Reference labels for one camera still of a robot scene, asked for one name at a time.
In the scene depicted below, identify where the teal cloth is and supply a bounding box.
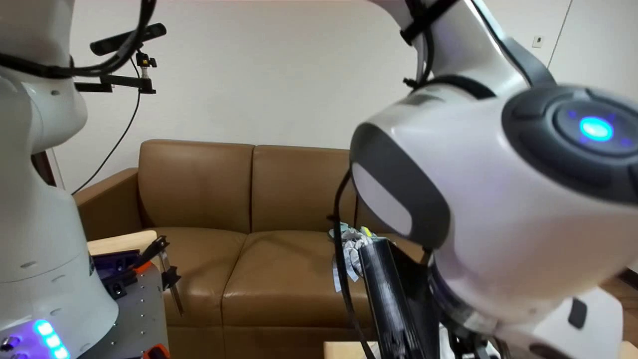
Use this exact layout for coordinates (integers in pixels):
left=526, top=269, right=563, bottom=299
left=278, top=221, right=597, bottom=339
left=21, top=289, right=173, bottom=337
left=328, top=221, right=354, bottom=243

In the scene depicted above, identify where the brown leather sofa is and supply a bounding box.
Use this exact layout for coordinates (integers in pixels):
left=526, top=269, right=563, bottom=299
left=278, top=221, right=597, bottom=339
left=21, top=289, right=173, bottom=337
left=73, top=137, right=426, bottom=359

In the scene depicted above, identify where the black orange clamp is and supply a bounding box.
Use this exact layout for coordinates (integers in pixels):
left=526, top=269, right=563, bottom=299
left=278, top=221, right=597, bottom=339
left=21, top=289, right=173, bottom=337
left=105, top=233, right=185, bottom=315

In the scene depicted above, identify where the light wooden board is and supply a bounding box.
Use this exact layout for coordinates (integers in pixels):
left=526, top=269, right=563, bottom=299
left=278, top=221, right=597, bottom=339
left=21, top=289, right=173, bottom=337
left=85, top=227, right=159, bottom=259

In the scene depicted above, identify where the gray perforated mounting plate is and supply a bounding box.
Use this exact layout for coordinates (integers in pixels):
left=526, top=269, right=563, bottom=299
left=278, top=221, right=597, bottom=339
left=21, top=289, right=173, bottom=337
left=77, top=261, right=171, bottom=359

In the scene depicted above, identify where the white door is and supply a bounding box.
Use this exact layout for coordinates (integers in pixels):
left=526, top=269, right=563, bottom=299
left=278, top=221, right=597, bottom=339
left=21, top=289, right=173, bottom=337
left=530, top=0, right=638, bottom=95

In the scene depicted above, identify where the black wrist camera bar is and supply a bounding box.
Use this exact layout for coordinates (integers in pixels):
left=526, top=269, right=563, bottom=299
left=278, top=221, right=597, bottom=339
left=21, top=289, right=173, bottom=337
left=356, top=237, right=430, bottom=359

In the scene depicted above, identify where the thin black camera cable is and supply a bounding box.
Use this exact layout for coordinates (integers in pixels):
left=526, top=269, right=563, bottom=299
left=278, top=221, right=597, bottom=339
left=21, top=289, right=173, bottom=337
left=71, top=52, right=145, bottom=195

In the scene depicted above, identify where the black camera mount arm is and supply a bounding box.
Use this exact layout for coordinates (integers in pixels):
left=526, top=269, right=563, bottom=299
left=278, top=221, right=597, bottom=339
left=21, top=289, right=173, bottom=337
left=73, top=56, right=157, bottom=95

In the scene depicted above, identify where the orange clamp handle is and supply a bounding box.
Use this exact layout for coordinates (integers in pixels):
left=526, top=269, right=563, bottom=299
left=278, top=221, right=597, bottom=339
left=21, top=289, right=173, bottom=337
left=141, top=343, right=171, bottom=359

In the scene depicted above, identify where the black bar camera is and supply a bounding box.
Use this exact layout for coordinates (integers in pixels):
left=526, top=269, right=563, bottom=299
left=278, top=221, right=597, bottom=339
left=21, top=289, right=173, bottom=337
left=87, top=22, right=169, bottom=58

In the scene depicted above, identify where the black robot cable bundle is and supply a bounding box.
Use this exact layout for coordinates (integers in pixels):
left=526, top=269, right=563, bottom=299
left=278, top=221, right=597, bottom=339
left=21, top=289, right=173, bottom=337
left=0, top=0, right=376, bottom=359

